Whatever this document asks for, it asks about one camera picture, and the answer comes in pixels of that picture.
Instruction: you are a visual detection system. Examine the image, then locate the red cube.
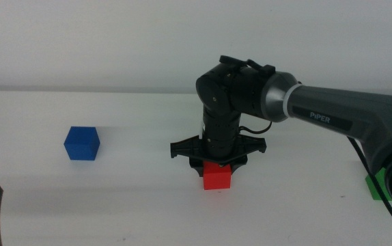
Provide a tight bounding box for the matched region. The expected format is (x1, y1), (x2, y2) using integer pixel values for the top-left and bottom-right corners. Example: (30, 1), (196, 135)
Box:
(203, 161), (233, 191)

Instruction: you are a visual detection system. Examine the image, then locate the blue cube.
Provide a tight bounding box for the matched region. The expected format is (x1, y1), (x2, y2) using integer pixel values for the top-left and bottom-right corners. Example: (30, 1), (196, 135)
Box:
(63, 126), (101, 161)

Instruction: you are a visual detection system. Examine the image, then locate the green cube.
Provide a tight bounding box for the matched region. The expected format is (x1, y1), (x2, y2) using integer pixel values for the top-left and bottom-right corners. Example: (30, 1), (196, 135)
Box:
(365, 167), (392, 202)

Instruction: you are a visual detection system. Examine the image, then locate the short black cable loop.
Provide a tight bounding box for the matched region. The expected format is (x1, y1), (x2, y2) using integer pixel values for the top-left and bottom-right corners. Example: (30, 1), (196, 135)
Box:
(239, 120), (273, 135)

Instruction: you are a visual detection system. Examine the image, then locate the long black cable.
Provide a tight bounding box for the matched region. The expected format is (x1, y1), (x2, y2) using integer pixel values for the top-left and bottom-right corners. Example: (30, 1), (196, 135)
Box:
(347, 135), (392, 245)

